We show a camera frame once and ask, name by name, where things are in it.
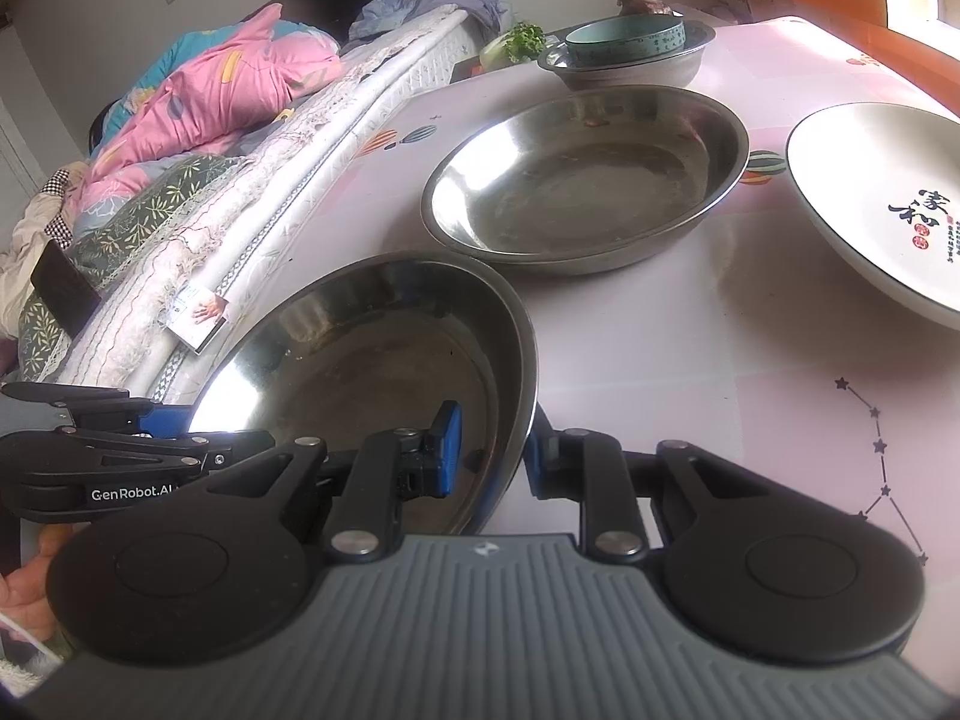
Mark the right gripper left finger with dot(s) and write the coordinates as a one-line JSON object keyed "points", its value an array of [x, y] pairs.
{"points": [[369, 485]]}

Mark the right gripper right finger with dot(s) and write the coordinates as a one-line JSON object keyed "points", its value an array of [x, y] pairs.
{"points": [[605, 481]]}

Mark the small steel plate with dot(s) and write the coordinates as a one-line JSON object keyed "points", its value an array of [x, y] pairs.
{"points": [[382, 343]]}

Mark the large steel plate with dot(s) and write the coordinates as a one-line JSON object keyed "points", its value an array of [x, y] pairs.
{"points": [[588, 183]]}

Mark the grey metal bowl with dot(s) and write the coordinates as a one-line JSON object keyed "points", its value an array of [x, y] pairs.
{"points": [[677, 69]]}

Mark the teal ceramic bowl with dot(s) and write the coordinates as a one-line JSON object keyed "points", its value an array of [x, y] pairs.
{"points": [[626, 39]]}

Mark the person's left hand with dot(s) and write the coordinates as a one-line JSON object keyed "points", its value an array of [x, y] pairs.
{"points": [[26, 611]]}

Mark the green floral pillow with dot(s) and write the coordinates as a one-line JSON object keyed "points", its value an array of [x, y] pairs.
{"points": [[101, 253]]}

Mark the black smartphone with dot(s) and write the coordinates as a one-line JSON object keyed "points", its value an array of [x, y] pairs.
{"points": [[64, 290]]}

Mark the white patterned mattress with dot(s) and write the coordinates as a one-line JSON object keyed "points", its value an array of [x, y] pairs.
{"points": [[175, 308]]}

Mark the pink floral quilt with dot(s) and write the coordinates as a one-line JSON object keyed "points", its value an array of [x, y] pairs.
{"points": [[206, 88]]}

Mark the white ceramic plate with characters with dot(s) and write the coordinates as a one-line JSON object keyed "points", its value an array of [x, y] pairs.
{"points": [[880, 182]]}

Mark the green lettuce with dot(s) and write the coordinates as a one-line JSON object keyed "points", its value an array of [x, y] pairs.
{"points": [[522, 43]]}

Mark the purple red cabbage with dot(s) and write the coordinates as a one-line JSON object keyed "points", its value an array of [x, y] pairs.
{"points": [[645, 7]]}

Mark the blue grey clothes pile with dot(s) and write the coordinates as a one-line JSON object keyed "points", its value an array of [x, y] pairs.
{"points": [[379, 16]]}

